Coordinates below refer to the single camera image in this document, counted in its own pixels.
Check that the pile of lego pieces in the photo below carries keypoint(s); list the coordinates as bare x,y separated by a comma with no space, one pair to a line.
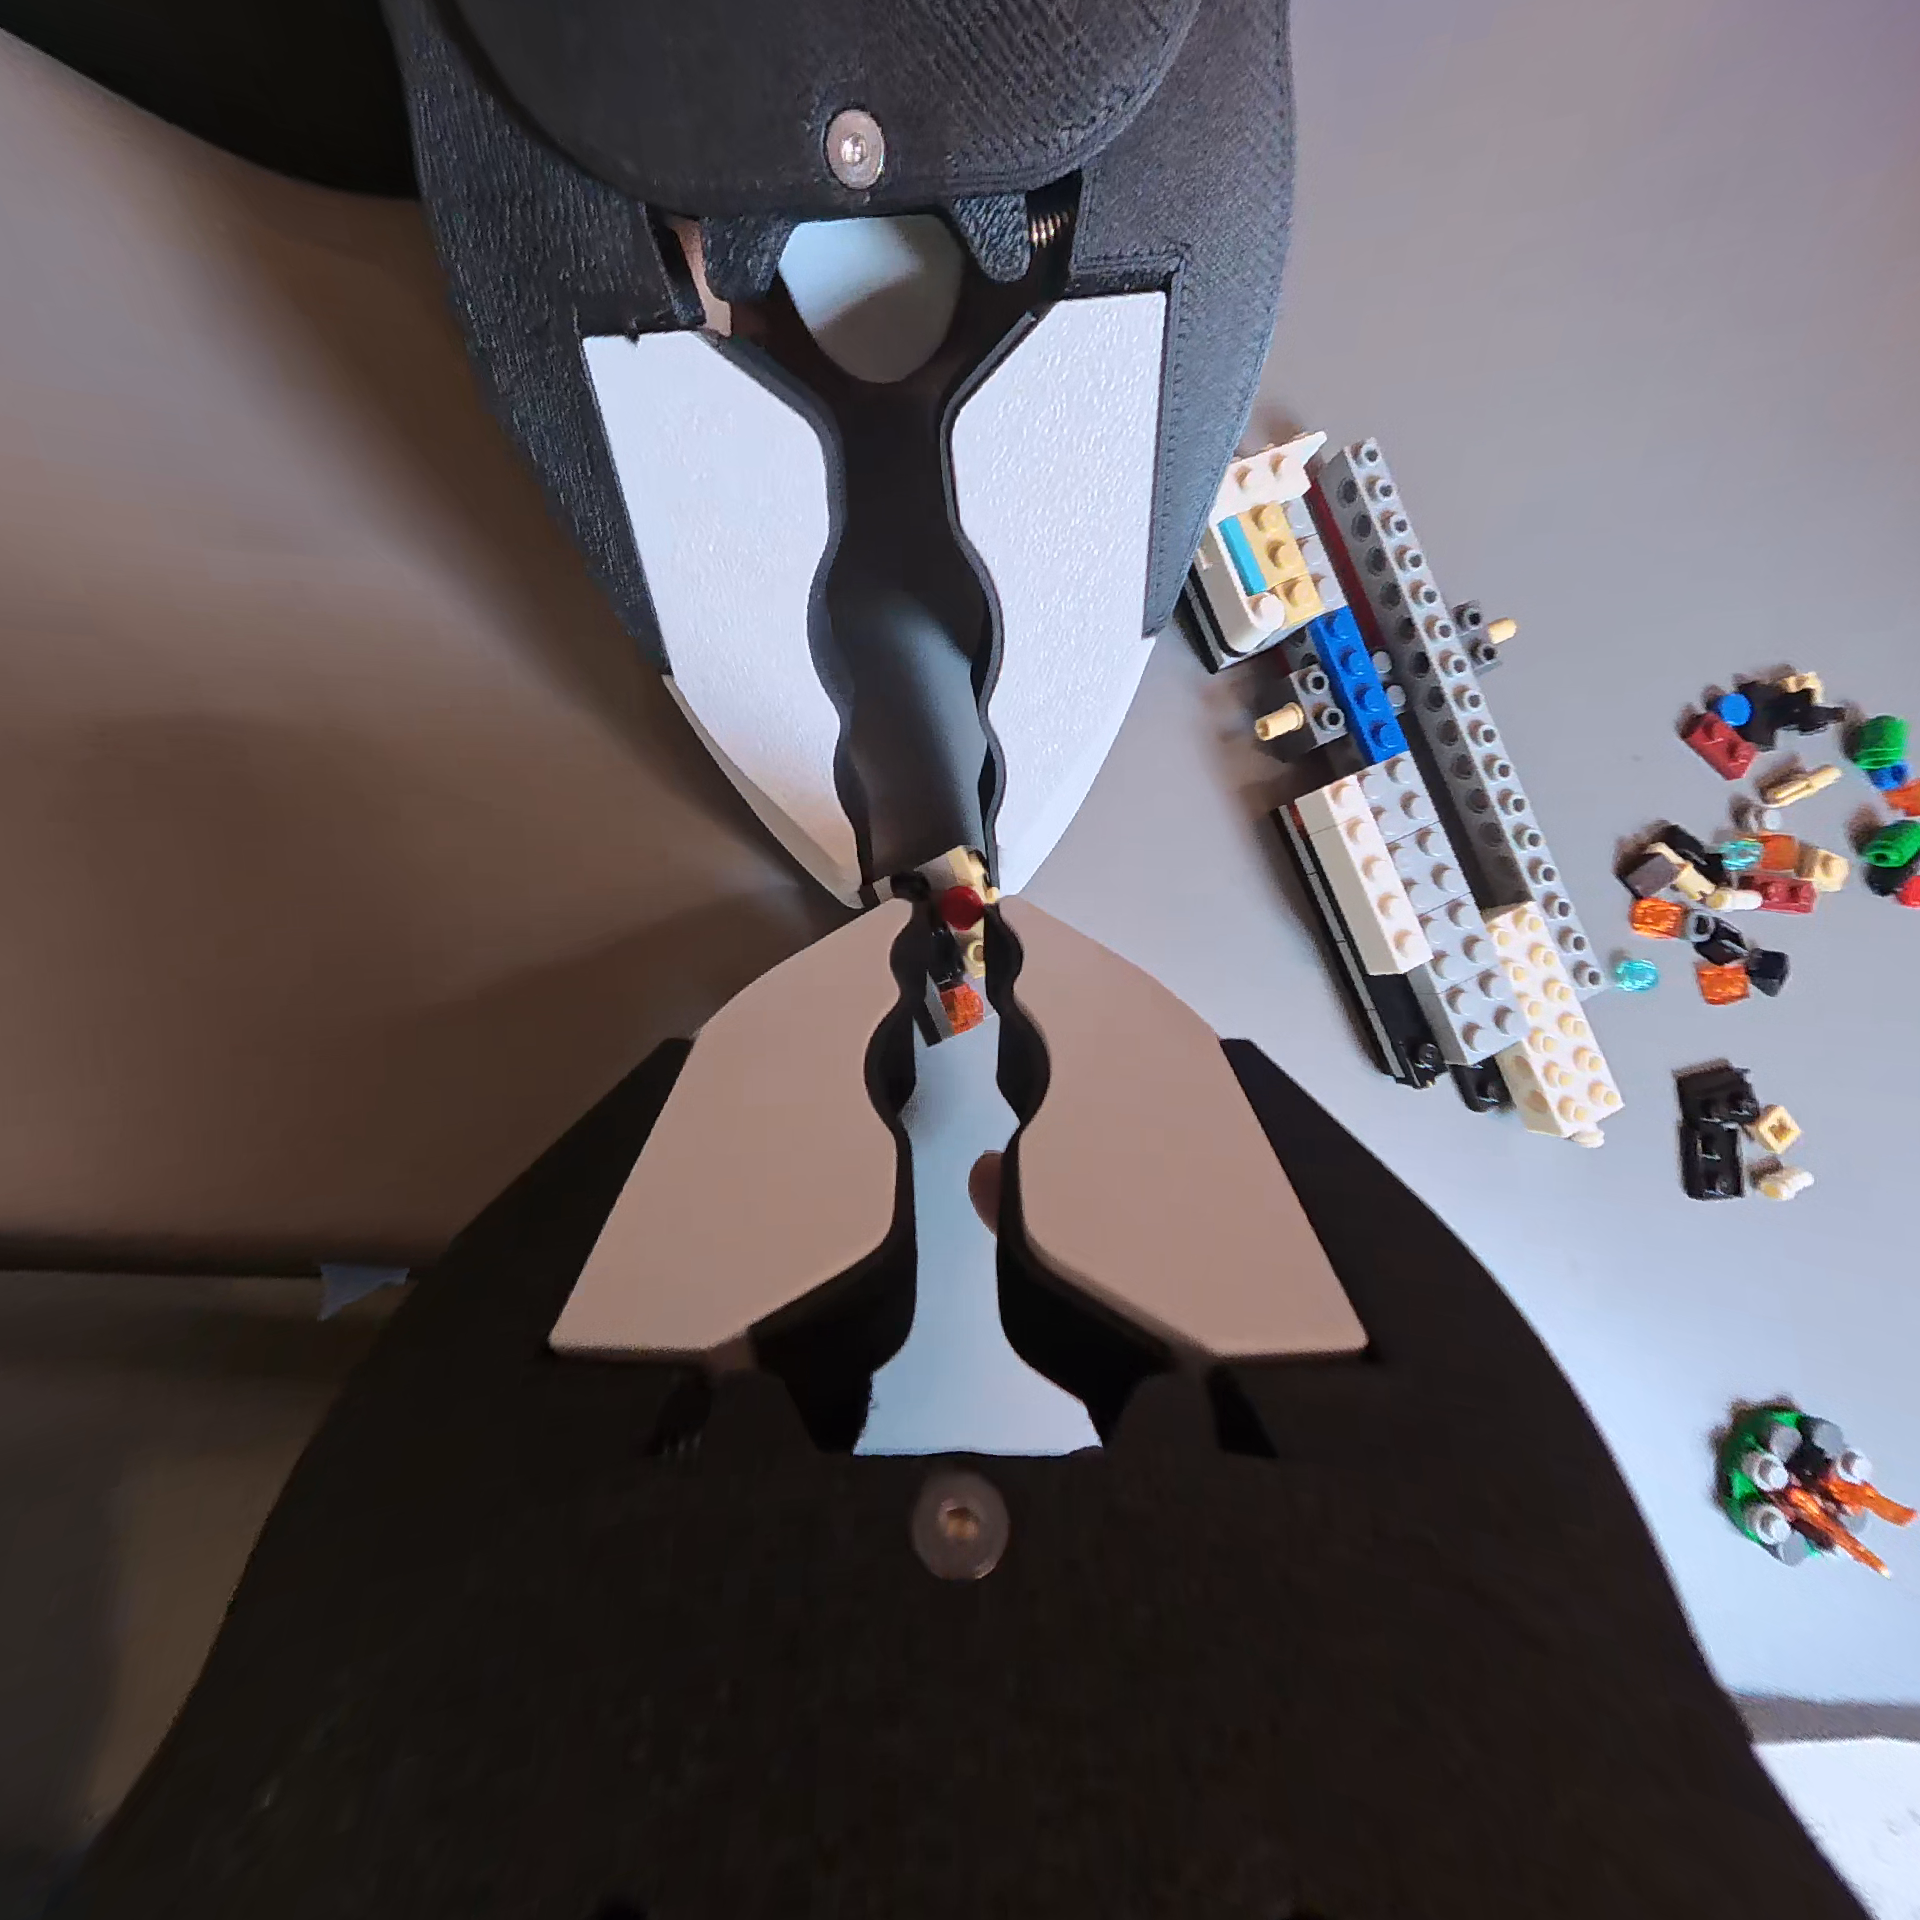
1711,1109

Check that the long grey lego build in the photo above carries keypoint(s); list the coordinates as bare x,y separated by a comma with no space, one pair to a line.
1440,720

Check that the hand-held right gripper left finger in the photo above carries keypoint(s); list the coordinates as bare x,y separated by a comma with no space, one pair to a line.
751,1170

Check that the black mesh armrest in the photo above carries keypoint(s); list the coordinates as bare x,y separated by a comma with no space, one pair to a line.
226,77

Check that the red round lego stud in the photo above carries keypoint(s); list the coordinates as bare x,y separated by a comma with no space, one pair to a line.
963,905

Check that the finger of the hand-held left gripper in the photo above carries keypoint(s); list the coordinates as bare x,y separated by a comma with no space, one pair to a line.
1066,524
706,524

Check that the green round lego campfire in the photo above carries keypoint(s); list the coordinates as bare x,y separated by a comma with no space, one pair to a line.
1747,1478

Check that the person's right hand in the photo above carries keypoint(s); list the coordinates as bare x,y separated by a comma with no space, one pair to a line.
989,1196

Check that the blue tape piece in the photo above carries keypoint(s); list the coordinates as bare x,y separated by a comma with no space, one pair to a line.
360,1289

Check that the printed white paper bag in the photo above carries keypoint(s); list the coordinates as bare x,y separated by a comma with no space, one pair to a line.
1862,1829

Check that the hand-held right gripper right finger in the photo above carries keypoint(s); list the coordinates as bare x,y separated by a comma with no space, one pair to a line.
1184,1184

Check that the small grey lego assembly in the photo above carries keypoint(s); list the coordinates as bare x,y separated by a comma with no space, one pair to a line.
960,997

